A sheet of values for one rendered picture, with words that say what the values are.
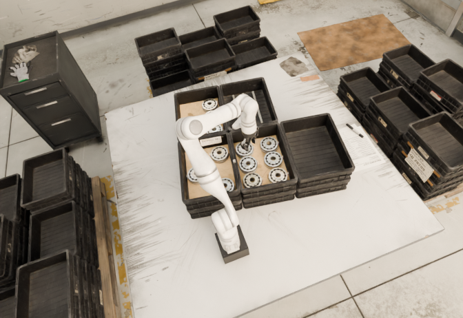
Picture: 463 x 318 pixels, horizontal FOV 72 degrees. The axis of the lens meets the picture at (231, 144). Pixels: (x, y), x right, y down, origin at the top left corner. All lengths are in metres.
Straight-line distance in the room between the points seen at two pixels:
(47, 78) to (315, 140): 2.00
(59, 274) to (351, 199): 1.75
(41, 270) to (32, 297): 0.15
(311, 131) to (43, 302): 1.83
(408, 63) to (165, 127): 2.19
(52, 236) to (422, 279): 2.50
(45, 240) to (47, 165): 0.56
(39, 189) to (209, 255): 1.41
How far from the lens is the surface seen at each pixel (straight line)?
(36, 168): 2.78
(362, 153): 2.08
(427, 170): 2.49
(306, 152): 1.86
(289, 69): 2.52
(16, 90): 2.88
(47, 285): 2.29
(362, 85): 3.12
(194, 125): 1.20
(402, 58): 3.31
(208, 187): 1.28
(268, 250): 1.73
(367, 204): 1.91
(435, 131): 2.64
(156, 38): 3.37
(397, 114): 2.80
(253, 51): 3.23
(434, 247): 2.74
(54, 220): 2.60
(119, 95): 3.72
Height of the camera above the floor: 2.35
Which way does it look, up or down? 53 degrees down
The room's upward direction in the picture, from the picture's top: 9 degrees counter-clockwise
